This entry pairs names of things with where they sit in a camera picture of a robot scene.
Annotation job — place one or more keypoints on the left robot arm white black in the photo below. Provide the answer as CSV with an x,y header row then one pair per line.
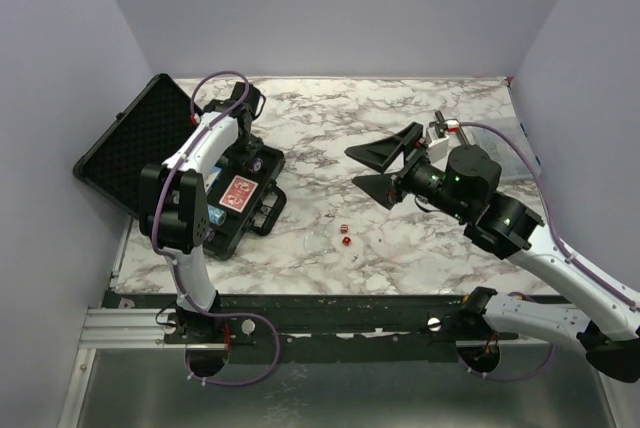
x,y
174,209

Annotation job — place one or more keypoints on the clear round dealer button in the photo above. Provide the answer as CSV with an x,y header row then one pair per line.
x,y
317,243

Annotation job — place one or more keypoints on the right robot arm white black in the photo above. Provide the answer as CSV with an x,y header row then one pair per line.
x,y
602,317

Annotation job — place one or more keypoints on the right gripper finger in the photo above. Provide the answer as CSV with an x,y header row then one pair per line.
x,y
379,155
382,188

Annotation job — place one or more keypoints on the clear plastic parts box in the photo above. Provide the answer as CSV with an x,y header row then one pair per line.
x,y
513,168

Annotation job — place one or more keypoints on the blue playing card deck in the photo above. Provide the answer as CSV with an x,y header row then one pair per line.
x,y
211,178

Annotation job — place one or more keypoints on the red playing card deck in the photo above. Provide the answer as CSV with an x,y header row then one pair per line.
x,y
238,194

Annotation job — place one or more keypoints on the light blue poker chip stack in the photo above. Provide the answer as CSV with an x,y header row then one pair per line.
x,y
216,215

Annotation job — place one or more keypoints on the purple grey poker chip stack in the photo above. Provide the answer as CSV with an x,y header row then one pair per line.
x,y
256,165

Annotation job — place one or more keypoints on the dark metal handle bracket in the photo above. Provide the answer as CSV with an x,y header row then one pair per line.
x,y
451,129

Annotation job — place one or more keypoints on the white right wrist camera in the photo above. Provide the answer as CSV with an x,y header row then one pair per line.
x,y
437,148

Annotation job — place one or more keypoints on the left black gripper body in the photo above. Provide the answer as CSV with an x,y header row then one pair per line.
x,y
246,148

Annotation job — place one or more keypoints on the black foam-lined poker case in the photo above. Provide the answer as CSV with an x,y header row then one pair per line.
x,y
151,129

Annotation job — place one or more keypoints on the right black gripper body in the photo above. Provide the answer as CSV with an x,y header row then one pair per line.
x,y
426,182

